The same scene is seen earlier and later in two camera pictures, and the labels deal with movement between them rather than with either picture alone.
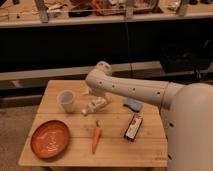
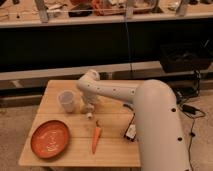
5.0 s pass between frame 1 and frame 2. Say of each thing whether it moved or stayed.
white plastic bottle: moved
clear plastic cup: stayed
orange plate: stayed
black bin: stayed
